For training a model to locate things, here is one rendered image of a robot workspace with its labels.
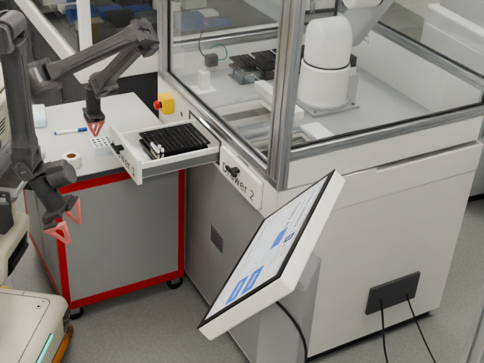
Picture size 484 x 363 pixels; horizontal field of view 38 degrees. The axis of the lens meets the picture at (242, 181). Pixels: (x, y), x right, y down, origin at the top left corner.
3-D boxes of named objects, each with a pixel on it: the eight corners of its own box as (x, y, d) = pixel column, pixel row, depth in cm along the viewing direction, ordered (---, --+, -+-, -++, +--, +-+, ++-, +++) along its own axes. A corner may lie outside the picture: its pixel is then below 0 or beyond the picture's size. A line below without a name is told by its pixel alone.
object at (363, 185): (274, 227, 245) (276, 191, 237) (158, 104, 319) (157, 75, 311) (477, 169, 285) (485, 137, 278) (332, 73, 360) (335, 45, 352)
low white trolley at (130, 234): (65, 329, 309) (48, 181, 268) (28, 249, 354) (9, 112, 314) (186, 292, 334) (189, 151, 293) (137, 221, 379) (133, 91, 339)
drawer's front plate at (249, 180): (256, 210, 249) (258, 184, 244) (219, 171, 271) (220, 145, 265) (261, 209, 250) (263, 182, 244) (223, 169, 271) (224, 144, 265)
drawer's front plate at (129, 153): (137, 186, 259) (137, 160, 253) (110, 149, 280) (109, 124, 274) (142, 184, 259) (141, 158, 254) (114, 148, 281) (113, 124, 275)
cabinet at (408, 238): (259, 390, 286) (274, 229, 244) (158, 247, 361) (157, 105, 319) (438, 318, 327) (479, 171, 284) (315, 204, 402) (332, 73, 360)
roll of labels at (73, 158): (70, 158, 284) (69, 149, 282) (84, 163, 281) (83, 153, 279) (59, 166, 278) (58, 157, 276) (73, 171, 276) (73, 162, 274)
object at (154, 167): (140, 178, 260) (140, 164, 257) (116, 147, 279) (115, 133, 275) (237, 157, 277) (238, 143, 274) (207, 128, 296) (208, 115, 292)
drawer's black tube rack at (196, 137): (156, 168, 266) (156, 153, 263) (139, 147, 279) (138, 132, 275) (209, 156, 276) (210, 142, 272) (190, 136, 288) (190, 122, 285)
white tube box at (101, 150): (95, 156, 286) (94, 148, 284) (88, 147, 292) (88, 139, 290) (124, 151, 291) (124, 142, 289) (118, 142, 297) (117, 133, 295)
